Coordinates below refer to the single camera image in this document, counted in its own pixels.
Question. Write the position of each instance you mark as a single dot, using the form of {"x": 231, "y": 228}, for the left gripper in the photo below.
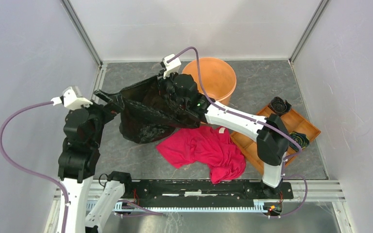
{"x": 110, "y": 109}

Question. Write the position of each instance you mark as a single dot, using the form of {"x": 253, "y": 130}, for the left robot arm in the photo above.
{"x": 84, "y": 125}

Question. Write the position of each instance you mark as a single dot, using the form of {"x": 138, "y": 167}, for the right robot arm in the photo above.
{"x": 269, "y": 133}

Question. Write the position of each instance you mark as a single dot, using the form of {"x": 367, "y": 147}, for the orange trash bin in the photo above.
{"x": 218, "y": 78}

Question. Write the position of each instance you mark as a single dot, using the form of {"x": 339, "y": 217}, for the black trash bag roll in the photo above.
{"x": 279, "y": 106}

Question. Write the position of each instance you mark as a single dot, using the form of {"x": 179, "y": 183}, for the red cloth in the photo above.
{"x": 206, "y": 145}

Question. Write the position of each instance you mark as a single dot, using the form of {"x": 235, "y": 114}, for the dark green bag roll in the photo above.
{"x": 301, "y": 139}

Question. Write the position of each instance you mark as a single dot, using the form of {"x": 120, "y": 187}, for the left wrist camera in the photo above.
{"x": 73, "y": 99}

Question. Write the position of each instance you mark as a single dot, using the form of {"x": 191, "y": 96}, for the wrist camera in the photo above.
{"x": 73, "y": 99}
{"x": 170, "y": 64}

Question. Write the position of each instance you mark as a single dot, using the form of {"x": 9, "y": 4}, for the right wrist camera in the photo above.
{"x": 170, "y": 64}

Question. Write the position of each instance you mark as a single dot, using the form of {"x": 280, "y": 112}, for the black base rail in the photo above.
{"x": 203, "y": 193}

